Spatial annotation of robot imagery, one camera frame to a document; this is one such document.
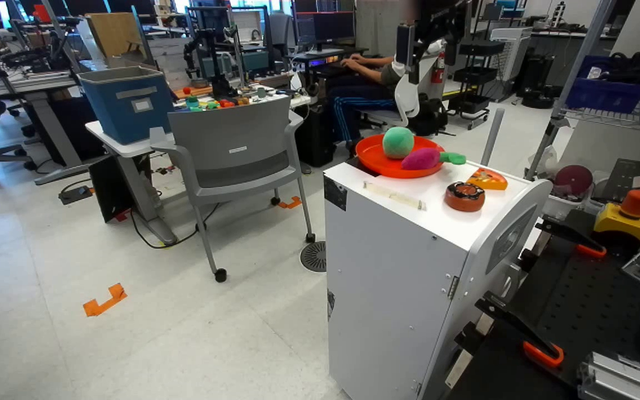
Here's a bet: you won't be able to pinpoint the white toy kitchen cabinet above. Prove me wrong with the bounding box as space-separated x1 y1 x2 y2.
321 155 554 400

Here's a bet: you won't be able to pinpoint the orange floor marker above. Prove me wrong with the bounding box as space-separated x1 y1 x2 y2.
79 280 129 319

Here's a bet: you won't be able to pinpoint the blue storage bin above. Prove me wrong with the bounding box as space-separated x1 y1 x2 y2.
76 65 178 143

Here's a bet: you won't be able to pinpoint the dark red round object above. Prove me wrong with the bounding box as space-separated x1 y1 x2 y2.
551 161 594 202

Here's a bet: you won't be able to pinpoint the aluminium extrusion rail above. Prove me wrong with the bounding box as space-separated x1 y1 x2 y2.
574 349 640 400

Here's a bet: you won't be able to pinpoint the black clamp orange handle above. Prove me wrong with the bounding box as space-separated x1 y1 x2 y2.
536 212 609 261
473 293 567 373

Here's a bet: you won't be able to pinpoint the magenta beetroot plushie green leaves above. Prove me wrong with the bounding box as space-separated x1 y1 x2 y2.
400 143 468 173

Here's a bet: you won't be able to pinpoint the seated person in jeans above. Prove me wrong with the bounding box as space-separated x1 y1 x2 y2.
328 0 428 146

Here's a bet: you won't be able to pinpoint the green ball plushie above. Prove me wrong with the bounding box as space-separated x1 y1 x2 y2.
380 123 418 161

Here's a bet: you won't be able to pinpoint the grey desk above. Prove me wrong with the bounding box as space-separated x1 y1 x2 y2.
0 68 107 187

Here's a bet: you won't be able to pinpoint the black computer tower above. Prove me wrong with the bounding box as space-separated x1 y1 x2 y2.
293 97 338 168

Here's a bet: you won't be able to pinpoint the blue plastic crate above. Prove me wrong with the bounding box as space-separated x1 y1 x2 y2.
564 51 640 115

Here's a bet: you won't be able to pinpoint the pile of colourful toys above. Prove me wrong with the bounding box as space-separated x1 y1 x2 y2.
172 78 296 115

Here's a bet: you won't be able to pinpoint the orange plate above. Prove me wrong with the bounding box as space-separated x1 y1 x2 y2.
353 131 449 179

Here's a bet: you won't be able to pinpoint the pizza slice toy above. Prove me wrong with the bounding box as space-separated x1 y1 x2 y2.
466 163 511 192

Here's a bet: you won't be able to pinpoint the yellow emergency stop red button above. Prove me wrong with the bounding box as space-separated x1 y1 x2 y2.
590 187 640 243

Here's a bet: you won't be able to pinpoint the black perforated breadboard table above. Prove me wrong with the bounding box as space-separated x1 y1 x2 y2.
421 208 640 400

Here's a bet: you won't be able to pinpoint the grey plastic visitor chair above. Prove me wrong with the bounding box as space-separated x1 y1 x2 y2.
146 95 319 283

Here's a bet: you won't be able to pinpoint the black shelf cart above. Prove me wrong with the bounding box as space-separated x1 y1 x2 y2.
449 36 512 120

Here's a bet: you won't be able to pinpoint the chocolate donut toy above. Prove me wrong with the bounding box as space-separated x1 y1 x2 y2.
442 179 488 212

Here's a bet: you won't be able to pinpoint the cardboard box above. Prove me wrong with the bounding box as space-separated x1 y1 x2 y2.
82 8 149 73

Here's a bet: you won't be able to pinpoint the light grey metal pole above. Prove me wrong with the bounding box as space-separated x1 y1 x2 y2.
479 103 509 168

